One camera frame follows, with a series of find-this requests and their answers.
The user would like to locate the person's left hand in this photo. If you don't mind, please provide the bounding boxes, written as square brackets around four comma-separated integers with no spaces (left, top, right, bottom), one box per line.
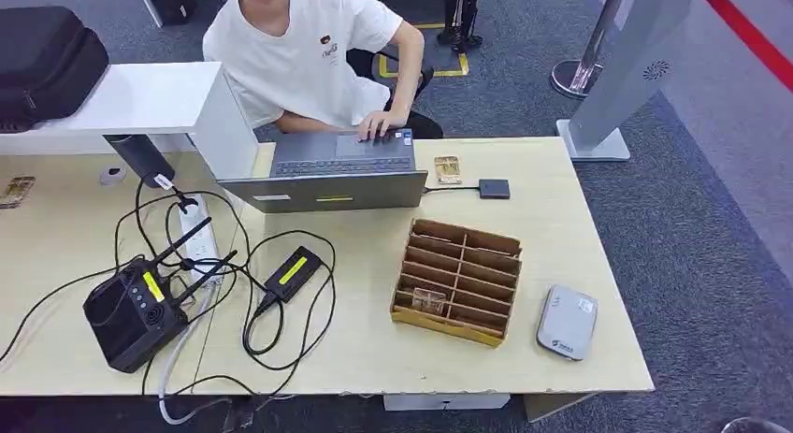
[357,109,408,142]

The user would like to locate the clear-sleeved card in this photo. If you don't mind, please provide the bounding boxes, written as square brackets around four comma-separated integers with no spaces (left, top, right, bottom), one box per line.
[411,287,447,315]

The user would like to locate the stack of cards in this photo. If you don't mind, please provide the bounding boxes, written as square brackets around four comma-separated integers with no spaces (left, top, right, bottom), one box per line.
[434,156,464,185]

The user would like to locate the grey laptop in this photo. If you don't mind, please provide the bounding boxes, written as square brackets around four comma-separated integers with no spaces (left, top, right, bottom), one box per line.
[216,129,430,214]

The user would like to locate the person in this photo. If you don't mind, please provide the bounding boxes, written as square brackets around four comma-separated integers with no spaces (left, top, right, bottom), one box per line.
[202,0,444,141]

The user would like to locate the small black usb hub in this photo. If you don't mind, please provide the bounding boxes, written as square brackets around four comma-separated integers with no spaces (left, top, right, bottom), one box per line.
[478,178,512,201]

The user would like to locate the black robot legs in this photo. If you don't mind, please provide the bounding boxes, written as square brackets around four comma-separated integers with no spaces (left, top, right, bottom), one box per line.
[436,0,484,52]

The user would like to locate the black adapter with yellow label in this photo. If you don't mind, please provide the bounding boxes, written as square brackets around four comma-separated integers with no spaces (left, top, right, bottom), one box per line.
[264,246,324,304]

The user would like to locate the wooden card box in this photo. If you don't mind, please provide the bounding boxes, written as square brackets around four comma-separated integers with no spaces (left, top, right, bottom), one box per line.
[390,218,524,349]

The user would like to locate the white power strip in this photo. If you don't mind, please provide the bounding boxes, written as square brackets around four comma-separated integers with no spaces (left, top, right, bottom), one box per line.
[178,195,223,287]

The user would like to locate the white desk shelf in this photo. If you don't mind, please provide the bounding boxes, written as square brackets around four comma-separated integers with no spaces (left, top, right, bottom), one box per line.
[0,61,260,181]

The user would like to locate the black cabinet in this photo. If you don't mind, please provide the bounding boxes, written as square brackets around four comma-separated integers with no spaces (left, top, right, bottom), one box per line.
[135,0,198,27]

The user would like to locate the silver standing panel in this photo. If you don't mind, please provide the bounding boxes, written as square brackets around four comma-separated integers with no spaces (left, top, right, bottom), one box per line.
[555,0,697,164]

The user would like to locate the grey flat router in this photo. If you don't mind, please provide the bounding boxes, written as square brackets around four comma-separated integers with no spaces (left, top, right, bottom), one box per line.
[535,284,599,362]

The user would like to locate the white under-desk drawer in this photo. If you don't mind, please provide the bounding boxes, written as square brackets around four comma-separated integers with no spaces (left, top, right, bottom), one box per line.
[382,393,512,412]

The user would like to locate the black router with antennas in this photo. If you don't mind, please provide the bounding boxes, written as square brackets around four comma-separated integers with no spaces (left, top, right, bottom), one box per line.
[82,216,239,374]

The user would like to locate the black bag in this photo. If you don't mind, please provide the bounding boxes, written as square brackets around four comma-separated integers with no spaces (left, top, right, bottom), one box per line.
[0,6,111,133]

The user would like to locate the black adapter cable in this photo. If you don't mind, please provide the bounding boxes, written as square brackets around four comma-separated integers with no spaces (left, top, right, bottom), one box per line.
[241,229,339,373]

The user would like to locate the chrome stanchion post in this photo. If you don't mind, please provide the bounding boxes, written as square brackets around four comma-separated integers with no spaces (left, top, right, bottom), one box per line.
[550,0,632,101]

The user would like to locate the black cylinder post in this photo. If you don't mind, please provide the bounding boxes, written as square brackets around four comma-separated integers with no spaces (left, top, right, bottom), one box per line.
[103,134,177,190]

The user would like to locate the thick white cable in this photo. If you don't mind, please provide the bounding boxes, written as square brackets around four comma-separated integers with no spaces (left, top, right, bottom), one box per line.
[157,284,234,426]

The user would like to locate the black router cable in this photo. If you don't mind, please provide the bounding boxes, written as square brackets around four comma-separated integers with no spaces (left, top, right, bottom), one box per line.
[0,263,127,365]

